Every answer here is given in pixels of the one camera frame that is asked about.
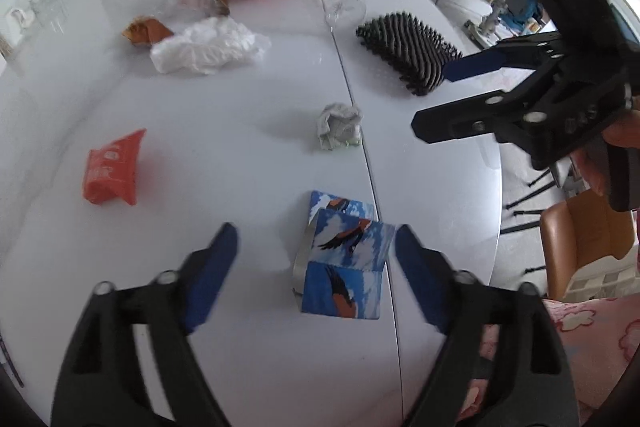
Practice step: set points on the black spiked mat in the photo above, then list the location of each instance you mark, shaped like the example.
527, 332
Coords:
405, 47

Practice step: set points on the blue bird print carton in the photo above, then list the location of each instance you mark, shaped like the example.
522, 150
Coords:
345, 257

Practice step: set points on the black metal frame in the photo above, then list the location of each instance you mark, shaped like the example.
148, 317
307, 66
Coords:
530, 197

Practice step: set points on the crumpled grey paper ball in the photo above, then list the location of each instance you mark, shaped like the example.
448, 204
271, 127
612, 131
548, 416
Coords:
337, 127

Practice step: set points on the white crumpled plastic bag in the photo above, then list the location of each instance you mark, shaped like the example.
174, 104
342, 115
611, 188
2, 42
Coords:
200, 47

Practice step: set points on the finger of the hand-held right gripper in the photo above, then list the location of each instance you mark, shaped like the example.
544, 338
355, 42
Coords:
450, 122
475, 64

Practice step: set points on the white plastic crate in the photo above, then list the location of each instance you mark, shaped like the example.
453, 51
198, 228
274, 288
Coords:
605, 277

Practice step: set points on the pink printed cloth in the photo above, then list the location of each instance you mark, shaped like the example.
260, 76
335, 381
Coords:
600, 337

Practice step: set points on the person's right hand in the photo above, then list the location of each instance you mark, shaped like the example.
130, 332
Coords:
622, 132

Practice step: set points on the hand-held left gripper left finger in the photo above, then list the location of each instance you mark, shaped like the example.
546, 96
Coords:
215, 267

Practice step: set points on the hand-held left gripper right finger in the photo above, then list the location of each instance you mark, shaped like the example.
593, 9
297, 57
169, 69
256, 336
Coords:
420, 272

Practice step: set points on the brown leather chair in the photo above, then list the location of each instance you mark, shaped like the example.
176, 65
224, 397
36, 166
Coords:
580, 227

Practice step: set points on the red-orange snack packet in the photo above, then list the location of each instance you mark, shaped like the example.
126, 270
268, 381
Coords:
110, 167

